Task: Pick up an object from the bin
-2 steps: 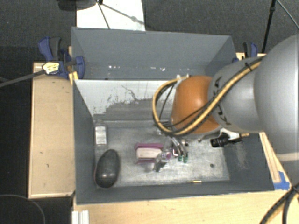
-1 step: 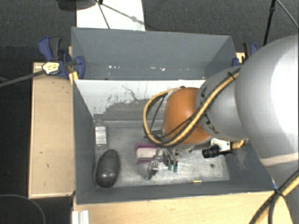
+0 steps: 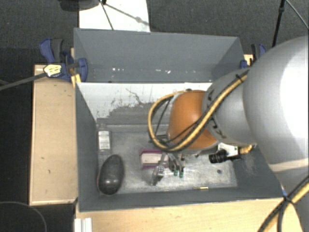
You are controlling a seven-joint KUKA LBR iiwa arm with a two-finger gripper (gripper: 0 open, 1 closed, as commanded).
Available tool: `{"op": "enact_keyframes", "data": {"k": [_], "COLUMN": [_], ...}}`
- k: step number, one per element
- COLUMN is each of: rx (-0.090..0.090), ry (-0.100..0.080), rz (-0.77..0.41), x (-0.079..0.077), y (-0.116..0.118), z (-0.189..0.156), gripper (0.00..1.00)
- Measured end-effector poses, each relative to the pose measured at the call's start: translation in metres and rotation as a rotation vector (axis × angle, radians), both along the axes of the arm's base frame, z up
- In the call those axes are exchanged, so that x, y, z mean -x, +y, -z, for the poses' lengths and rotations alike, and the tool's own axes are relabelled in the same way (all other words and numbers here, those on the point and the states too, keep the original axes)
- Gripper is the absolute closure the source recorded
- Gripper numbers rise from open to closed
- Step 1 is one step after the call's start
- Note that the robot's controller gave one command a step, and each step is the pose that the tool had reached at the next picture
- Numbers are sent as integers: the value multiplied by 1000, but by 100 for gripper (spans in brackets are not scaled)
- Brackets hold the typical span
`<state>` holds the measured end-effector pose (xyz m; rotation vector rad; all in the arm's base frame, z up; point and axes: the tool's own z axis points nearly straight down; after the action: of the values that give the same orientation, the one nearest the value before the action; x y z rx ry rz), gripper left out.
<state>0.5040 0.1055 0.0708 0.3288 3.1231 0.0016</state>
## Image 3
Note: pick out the clear glass jar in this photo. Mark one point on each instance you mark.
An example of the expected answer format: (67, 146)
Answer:
(104, 139)

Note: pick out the purple box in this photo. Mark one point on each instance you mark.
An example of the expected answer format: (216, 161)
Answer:
(150, 159)

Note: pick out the dark green oval object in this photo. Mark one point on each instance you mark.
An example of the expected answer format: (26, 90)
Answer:
(111, 175)

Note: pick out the grey metal bin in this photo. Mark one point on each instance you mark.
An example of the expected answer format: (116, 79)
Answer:
(149, 57)

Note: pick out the black cylinder on white bracket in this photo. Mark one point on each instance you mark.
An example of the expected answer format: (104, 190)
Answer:
(217, 157)

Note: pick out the pale wood board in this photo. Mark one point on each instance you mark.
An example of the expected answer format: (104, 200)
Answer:
(53, 139)

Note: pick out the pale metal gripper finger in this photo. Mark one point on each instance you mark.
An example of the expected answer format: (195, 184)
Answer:
(157, 173)

